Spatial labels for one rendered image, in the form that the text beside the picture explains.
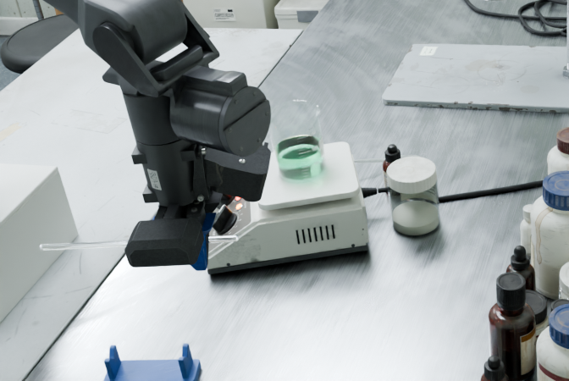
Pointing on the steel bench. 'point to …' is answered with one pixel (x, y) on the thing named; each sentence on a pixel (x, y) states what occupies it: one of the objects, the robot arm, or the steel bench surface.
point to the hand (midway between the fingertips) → (194, 239)
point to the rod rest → (152, 367)
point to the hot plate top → (349, 184)
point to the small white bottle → (526, 229)
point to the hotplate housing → (295, 234)
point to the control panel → (236, 220)
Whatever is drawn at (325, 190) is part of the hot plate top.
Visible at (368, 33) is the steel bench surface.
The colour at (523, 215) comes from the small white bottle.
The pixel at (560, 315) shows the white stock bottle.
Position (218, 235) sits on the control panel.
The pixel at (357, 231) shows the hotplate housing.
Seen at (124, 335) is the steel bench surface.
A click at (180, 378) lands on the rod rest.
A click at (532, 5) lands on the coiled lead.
